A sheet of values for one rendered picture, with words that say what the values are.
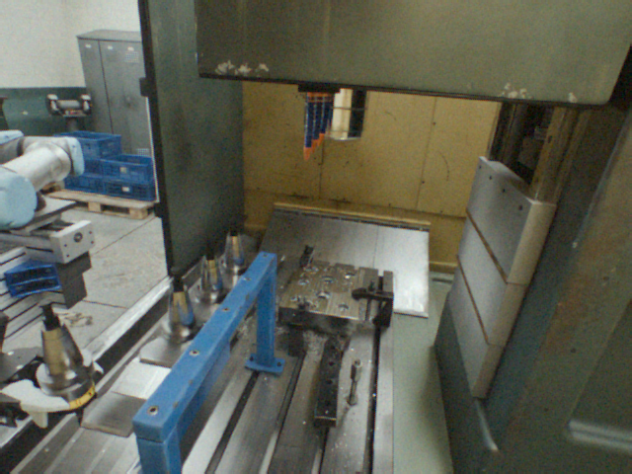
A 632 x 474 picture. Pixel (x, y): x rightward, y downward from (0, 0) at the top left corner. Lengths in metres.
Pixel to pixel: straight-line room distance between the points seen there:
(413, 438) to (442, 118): 1.43
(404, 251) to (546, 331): 1.27
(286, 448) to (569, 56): 0.85
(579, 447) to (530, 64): 0.77
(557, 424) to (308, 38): 0.88
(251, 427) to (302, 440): 0.12
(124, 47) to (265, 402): 5.40
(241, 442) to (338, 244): 1.32
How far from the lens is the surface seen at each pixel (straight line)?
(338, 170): 2.04
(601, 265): 0.77
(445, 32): 0.65
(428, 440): 1.31
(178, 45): 1.56
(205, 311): 0.68
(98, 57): 6.25
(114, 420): 0.54
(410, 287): 1.86
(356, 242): 2.00
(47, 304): 0.56
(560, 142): 0.81
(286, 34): 0.67
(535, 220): 0.82
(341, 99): 0.90
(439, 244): 2.17
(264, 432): 0.89
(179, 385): 0.54
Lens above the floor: 1.61
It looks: 24 degrees down
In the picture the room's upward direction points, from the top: 4 degrees clockwise
